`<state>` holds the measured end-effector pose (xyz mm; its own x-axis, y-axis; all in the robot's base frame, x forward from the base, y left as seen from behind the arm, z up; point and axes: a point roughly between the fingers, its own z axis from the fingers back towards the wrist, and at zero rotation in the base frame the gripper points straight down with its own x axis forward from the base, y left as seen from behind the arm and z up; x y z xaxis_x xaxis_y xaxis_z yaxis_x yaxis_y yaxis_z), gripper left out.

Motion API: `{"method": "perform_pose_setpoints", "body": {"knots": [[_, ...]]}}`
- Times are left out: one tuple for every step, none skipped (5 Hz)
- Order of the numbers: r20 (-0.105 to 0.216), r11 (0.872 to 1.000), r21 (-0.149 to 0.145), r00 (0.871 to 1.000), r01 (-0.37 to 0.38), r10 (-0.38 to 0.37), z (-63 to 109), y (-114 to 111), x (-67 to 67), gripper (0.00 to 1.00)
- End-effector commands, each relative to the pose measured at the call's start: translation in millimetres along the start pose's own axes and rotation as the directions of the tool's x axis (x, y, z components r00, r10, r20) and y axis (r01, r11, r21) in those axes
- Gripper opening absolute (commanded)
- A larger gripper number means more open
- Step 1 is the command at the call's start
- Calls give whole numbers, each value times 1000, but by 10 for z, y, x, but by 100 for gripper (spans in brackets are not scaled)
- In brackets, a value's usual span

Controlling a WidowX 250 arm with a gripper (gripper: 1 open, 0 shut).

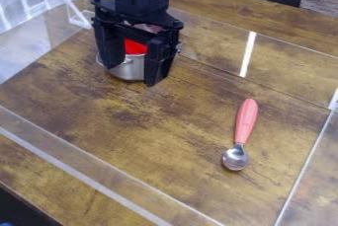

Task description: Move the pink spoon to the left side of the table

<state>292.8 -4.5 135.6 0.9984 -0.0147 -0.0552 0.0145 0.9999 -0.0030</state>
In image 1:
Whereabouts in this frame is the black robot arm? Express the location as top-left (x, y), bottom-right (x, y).
top-left (91, 0), bottom-right (183, 87)

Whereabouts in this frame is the stainless steel pot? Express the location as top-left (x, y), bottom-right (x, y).
top-left (95, 50), bottom-right (182, 82)

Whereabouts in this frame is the red block in pot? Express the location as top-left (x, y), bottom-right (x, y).
top-left (124, 38), bottom-right (147, 54)

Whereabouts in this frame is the clear acrylic barrier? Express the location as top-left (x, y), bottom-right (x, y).
top-left (0, 9), bottom-right (338, 226)

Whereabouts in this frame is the pink handled metal spoon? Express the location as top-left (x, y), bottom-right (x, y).
top-left (222, 99), bottom-right (258, 171)

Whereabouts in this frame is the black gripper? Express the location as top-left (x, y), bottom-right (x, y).
top-left (91, 0), bottom-right (183, 87)

